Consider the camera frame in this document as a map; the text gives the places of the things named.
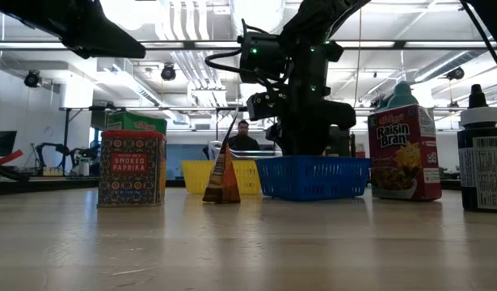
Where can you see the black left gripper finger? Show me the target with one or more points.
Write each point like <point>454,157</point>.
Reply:
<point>98,36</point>

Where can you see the blue slotted plastic basket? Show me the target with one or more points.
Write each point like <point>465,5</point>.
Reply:
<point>312,178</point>

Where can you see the smoked paprika tin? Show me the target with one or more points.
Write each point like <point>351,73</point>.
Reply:
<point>131,169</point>

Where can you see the large black dropper bottle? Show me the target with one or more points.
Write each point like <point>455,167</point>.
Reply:
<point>482,169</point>

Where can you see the black background robot arm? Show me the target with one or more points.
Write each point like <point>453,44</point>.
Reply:
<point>62,151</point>

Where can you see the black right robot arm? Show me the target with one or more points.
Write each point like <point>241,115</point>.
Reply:
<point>308,60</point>

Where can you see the black monitor back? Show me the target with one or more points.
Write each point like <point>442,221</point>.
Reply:
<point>340,141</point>

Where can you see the clear plastic bin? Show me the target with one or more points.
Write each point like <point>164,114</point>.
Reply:
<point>256,153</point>

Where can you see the person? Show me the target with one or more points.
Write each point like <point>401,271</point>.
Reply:
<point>244,139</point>

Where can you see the black ceiling spotlight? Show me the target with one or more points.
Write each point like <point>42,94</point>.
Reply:
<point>32,78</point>
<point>168,72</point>
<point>455,74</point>

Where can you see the green cereal box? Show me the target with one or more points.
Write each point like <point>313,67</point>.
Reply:
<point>135,121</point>

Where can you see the purple Raisin Bran box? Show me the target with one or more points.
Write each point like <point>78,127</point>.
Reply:
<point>403,161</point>

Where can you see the brown stand-up pouch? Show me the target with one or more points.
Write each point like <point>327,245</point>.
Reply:
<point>223,182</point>

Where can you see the yellow slotted plastic basket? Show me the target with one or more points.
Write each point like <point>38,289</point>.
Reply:
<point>193,175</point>

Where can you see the red flat bar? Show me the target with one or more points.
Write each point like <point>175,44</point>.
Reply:
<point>9,157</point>

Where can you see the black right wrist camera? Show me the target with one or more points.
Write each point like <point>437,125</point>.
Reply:
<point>268,106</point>

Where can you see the silver ventilation duct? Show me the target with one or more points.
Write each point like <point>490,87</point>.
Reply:
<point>256,12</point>

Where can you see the dark wall screen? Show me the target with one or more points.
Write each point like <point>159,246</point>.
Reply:
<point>3,141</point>

